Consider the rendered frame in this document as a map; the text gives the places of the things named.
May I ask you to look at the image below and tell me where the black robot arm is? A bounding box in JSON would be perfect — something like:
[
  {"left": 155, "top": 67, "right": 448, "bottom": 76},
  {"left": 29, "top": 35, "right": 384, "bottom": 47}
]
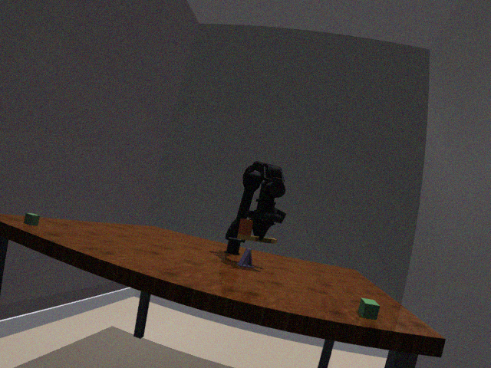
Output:
[{"left": 224, "top": 161, "right": 286, "bottom": 255}]

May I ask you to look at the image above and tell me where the small green cube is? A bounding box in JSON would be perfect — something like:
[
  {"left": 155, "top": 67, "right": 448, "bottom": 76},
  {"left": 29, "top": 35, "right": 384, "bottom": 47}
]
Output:
[
  {"left": 24, "top": 213, "right": 40, "bottom": 225},
  {"left": 358, "top": 297, "right": 380, "bottom": 320}
]

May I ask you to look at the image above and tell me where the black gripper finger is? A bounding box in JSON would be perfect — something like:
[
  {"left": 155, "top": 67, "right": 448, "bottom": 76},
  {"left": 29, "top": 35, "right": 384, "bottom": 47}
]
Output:
[
  {"left": 249, "top": 219, "right": 259, "bottom": 236},
  {"left": 258, "top": 220, "right": 275, "bottom": 240}
]

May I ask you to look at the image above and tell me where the purple triangular wedge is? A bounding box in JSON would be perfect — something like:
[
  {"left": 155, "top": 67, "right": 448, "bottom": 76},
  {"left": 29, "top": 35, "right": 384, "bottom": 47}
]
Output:
[{"left": 236, "top": 249, "right": 255, "bottom": 268}]

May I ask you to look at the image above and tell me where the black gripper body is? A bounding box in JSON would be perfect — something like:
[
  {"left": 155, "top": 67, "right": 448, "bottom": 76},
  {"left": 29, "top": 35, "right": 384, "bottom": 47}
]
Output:
[{"left": 245, "top": 196, "right": 283, "bottom": 224}]

